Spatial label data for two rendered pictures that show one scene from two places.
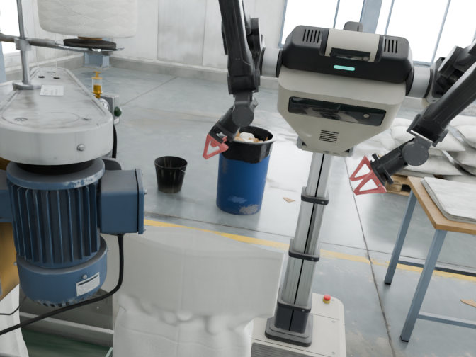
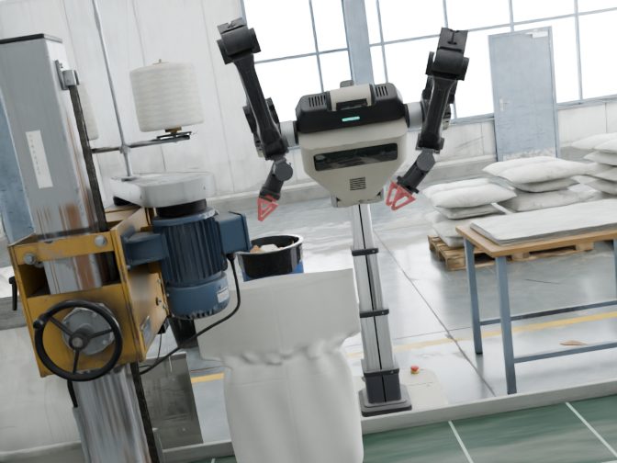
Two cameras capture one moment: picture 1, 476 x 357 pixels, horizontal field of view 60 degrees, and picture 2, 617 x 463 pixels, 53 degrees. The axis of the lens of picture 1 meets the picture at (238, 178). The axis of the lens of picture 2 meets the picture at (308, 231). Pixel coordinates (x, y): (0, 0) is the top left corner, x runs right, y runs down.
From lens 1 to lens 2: 89 cm
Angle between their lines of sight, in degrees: 13
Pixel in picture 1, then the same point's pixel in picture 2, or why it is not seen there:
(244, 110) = (284, 166)
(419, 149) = (426, 156)
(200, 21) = (154, 148)
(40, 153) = (185, 195)
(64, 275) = (208, 286)
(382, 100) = (390, 135)
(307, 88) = (326, 144)
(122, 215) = (234, 236)
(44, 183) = (187, 218)
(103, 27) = (189, 118)
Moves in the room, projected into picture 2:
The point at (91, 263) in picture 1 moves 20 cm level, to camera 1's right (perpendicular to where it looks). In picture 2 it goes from (221, 277) to (303, 263)
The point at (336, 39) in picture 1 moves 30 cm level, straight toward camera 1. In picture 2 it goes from (337, 95) to (338, 95)
